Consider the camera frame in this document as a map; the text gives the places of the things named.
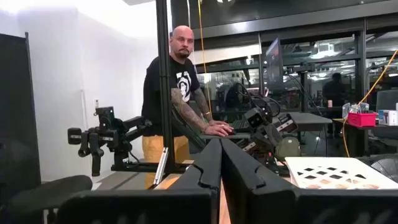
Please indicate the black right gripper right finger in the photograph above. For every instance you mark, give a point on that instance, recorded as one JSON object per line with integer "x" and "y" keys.
{"x": 280, "y": 205}

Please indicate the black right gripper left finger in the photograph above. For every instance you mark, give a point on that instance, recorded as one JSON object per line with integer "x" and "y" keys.
{"x": 186, "y": 205}

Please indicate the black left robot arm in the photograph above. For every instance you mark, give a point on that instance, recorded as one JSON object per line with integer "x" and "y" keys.
{"x": 284, "y": 123}

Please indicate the olive green pouch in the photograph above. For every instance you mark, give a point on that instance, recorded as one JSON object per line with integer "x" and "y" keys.
{"x": 287, "y": 148}

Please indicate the white perforated shelf rack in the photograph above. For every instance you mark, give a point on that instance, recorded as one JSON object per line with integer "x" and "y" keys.
{"x": 339, "y": 163}

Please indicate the dark grey desk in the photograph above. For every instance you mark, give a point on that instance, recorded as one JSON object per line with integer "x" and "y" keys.
{"x": 311, "y": 119}

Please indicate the black floor fan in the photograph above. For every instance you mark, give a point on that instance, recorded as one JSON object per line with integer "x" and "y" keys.
{"x": 387, "y": 169}

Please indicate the pink cup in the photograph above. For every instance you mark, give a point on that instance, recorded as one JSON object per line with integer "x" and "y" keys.
{"x": 330, "y": 103}

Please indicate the red plastic bin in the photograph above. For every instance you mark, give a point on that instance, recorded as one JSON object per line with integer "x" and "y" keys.
{"x": 362, "y": 119}

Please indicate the person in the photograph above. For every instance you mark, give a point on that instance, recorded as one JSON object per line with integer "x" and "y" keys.
{"x": 177, "y": 81}
{"x": 334, "y": 90}

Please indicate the white cardboard box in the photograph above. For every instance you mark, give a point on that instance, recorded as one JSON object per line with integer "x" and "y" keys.
{"x": 388, "y": 117}

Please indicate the black office chair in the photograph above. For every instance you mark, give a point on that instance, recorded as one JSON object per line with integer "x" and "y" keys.
{"x": 46, "y": 193}

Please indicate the black computer monitor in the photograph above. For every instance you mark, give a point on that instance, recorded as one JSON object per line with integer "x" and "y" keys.
{"x": 275, "y": 63}

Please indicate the black partition panel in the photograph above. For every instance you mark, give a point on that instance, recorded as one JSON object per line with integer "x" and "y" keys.
{"x": 17, "y": 109}

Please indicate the silver metal bracket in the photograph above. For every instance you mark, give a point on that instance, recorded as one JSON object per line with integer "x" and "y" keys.
{"x": 161, "y": 166}

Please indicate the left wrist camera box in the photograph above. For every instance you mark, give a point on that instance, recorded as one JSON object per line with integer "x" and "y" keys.
{"x": 254, "y": 118}

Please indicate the black metal frame post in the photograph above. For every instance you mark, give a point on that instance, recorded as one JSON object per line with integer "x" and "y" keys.
{"x": 163, "y": 62}

